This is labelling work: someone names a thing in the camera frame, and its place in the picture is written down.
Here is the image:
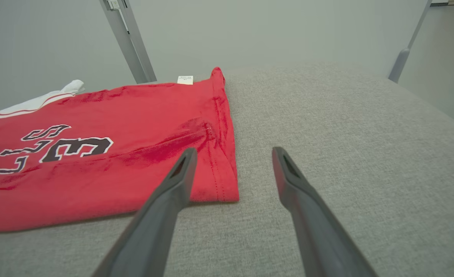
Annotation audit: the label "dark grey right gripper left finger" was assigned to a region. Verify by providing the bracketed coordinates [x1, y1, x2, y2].
[92, 147, 198, 277]

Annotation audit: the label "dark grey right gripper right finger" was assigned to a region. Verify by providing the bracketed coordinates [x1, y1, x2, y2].
[272, 147, 378, 277]

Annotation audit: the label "red white printed T-shirt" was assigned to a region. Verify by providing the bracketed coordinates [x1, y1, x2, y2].
[0, 67, 240, 234]

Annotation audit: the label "grey partition post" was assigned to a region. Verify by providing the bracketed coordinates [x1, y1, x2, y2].
[388, 0, 434, 83]
[98, 0, 157, 84]

